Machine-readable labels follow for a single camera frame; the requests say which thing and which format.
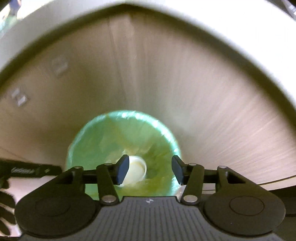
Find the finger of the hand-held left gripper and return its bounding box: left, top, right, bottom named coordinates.
left=38, top=164, right=62, bottom=178

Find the white wall socket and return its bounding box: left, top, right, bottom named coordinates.
left=11, top=88, right=29, bottom=106

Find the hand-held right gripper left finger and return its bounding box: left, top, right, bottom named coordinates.
left=54, top=155, right=129, bottom=205

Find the white paper cup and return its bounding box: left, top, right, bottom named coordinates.
left=120, top=156, right=147, bottom=187

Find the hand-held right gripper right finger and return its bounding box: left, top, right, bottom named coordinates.
left=171, top=155, right=245, bottom=205

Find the person's left hand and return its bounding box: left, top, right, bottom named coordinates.
left=0, top=180, right=16, bottom=236

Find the trash bin with green bag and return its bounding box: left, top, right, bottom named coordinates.
left=65, top=110, right=182, bottom=202

